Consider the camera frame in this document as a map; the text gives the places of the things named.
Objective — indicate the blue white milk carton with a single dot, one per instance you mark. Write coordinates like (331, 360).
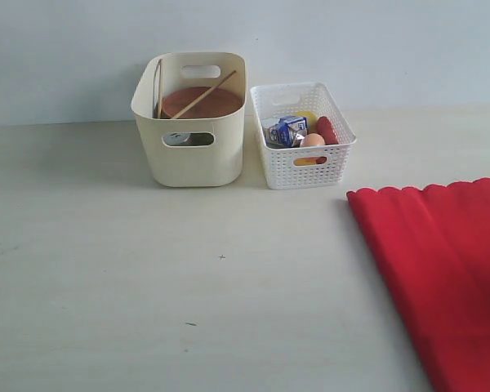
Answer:
(285, 132)

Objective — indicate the yellow cheese wedge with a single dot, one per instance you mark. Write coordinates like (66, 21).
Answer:
(305, 161)

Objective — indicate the brown egg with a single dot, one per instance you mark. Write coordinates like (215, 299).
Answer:
(312, 140)

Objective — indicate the stainless steel cup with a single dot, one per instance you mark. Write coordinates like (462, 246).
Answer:
(176, 139)

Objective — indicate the brown clay plate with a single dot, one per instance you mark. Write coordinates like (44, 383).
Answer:
(218, 104)

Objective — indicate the yellow lemon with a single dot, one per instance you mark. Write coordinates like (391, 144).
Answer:
(311, 119)

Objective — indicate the red sausage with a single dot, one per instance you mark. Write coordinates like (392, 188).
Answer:
(325, 129)

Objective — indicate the wooden chopstick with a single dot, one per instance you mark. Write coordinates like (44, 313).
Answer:
(158, 90)
(203, 96)

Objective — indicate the red scalloped cloth mat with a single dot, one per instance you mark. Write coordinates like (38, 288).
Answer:
(432, 249)

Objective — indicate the cream plastic storage bin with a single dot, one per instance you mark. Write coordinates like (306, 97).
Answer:
(214, 156)

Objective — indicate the white perforated plastic basket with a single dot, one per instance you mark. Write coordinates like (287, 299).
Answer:
(278, 100)

